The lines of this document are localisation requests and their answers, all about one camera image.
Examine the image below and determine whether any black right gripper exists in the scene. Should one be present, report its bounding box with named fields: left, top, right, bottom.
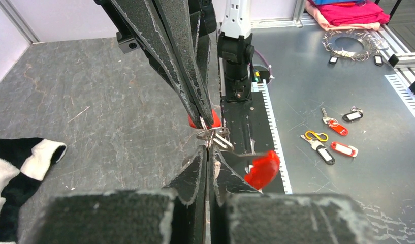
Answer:
left=94, top=0, right=216, bottom=127

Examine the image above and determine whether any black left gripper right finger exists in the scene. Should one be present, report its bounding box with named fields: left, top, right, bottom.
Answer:
left=208, top=146, right=375, bottom=243

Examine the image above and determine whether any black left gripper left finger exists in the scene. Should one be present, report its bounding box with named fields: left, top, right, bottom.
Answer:
left=26, top=146, right=207, bottom=243

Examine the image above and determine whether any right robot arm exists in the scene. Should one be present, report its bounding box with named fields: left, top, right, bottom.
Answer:
left=97, top=1, right=254, bottom=129

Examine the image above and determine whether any yellow carabiner with keys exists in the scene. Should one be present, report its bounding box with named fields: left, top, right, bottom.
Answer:
left=303, top=131, right=329, bottom=142

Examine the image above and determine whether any key with black tag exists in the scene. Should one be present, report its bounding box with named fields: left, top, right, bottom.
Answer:
left=300, top=135, right=336, bottom=165

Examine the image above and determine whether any flat red key tag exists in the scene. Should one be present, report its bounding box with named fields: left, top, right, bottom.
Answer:
left=331, top=141, right=358, bottom=158

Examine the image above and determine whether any key with red tag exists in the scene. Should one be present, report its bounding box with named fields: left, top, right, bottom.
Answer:
left=321, top=107, right=349, bottom=136

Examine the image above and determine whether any small black key tag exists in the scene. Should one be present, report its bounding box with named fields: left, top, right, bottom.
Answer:
left=342, top=106, right=364, bottom=123

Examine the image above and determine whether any black white checkered pillow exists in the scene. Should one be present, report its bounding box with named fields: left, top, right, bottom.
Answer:
left=0, top=137, right=67, bottom=243

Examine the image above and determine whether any pink red cloth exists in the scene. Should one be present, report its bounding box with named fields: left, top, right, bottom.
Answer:
left=305, top=1, right=391, bottom=31

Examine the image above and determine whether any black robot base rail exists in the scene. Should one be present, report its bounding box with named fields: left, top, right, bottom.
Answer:
left=221, top=91, right=284, bottom=193

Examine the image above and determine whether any grey slotted cable duct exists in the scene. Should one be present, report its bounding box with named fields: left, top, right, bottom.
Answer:
left=252, top=79, right=293, bottom=194

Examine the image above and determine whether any aluminium corner post right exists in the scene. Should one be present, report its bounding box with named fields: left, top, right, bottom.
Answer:
left=0, top=0, right=40, bottom=44

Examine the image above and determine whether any large ring of keyrings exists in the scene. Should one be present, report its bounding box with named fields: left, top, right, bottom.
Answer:
left=321, top=28, right=391, bottom=67

